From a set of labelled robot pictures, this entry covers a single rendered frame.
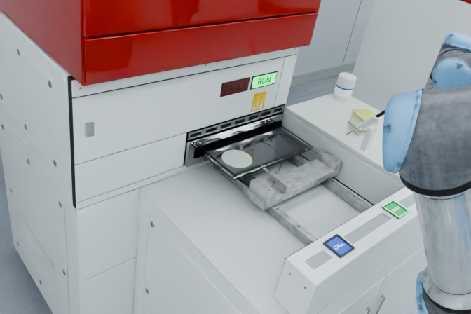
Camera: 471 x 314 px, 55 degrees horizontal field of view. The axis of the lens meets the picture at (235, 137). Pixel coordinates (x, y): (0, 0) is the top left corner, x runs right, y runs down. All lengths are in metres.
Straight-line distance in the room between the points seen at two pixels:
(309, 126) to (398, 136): 1.03
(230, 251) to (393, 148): 0.72
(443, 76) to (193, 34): 0.60
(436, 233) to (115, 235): 1.01
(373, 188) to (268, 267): 0.50
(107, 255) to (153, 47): 0.72
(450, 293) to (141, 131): 0.86
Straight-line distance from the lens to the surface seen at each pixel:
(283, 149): 1.57
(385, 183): 1.53
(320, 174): 1.53
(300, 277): 1.08
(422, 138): 0.65
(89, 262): 1.53
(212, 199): 1.42
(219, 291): 1.26
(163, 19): 1.14
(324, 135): 1.63
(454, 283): 0.89
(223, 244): 1.28
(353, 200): 1.54
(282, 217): 1.37
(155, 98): 1.29
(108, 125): 1.25
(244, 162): 1.46
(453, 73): 1.02
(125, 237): 1.55
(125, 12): 1.08
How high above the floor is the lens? 1.72
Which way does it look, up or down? 31 degrees down
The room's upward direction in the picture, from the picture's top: 10 degrees clockwise
